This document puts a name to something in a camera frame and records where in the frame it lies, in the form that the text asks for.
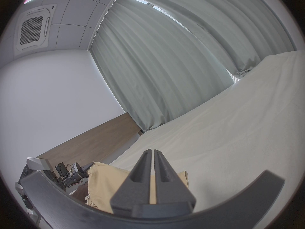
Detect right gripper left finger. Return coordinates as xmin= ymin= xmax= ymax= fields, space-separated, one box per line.
xmin=111 ymin=149 xmax=153 ymax=215

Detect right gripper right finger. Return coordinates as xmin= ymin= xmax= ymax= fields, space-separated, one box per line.
xmin=154 ymin=149 xmax=196 ymax=215

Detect tan shorts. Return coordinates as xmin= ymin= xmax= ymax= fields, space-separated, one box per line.
xmin=86 ymin=161 xmax=190 ymax=214

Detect bed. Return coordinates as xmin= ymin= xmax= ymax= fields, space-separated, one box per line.
xmin=36 ymin=49 xmax=305 ymax=214

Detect brown garment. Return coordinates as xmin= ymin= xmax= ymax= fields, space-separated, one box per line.
xmin=71 ymin=182 xmax=90 ymax=202

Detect pale green curtain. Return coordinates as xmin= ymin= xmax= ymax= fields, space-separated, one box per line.
xmin=124 ymin=0 xmax=298 ymax=78
xmin=90 ymin=0 xmax=235 ymax=132

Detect ceiling air conditioner vent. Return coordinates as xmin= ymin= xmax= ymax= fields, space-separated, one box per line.
xmin=13 ymin=5 xmax=58 ymax=57

